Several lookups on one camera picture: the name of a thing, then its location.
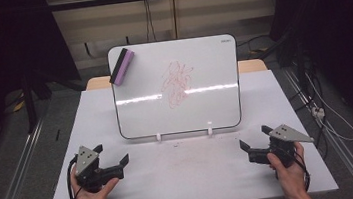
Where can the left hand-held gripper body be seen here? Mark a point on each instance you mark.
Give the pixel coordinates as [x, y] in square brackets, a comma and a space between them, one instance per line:
[86, 163]

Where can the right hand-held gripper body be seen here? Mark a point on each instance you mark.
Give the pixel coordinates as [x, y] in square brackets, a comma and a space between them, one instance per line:
[284, 134]

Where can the white whiteboard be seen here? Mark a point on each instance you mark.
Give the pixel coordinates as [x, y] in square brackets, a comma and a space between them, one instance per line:
[206, 109]

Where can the purple and black eraser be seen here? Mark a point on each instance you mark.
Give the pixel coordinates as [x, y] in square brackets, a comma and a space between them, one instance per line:
[123, 66]

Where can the person's right hand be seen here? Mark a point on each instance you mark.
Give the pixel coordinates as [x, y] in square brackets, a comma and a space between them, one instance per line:
[292, 178]

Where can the white whiteboard foot clip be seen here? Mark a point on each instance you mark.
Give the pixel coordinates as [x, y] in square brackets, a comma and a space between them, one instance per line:
[158, 137]
[210, 131]

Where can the small black floor object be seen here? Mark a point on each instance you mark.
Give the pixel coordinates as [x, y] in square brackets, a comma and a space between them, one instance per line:
[57, 135]

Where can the white table cover sheet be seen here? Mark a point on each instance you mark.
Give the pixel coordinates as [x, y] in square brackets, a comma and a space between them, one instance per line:
[187, 179]

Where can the wooden table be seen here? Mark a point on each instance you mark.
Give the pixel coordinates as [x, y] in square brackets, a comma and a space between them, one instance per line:
[252, 65]

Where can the black metal stand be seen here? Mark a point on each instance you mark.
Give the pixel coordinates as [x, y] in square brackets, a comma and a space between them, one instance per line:
[29, 106]

